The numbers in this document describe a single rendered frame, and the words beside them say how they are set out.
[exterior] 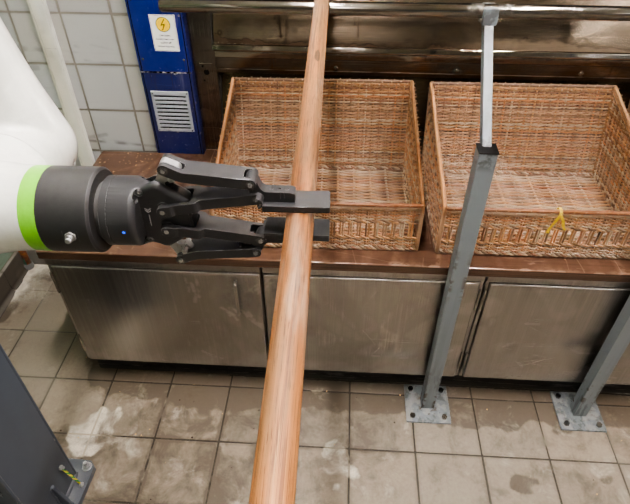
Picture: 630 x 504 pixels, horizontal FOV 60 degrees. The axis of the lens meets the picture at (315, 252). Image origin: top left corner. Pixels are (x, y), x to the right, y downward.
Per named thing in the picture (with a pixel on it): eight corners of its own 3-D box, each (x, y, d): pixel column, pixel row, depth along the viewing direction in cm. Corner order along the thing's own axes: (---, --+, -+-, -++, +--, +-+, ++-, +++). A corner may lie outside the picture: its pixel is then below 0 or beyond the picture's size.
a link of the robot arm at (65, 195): (49, 273, 58) (19, 203, 52) (87, 207, 67) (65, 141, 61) (106, 275, 58) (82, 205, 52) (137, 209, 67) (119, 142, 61)
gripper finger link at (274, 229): (263, 233, 59) (264, 239, 59) (329, 236, 58) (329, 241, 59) (266, 216, 61) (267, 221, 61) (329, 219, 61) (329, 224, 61)
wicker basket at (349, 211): (237, 153, 185) (229, 74, 166) (405, 157, 183) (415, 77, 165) (211, 248, 148) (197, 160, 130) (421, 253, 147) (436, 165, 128)
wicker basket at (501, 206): (415, 158, 182) (426, 78, 164) (588, 162, 180) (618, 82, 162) (432, 256, 146) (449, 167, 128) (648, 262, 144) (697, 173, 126)
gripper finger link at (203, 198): (168, 198, 60) (163, 187, 59) (267, 186, 59) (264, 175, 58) (159, 219, 57) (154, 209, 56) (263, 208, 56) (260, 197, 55)
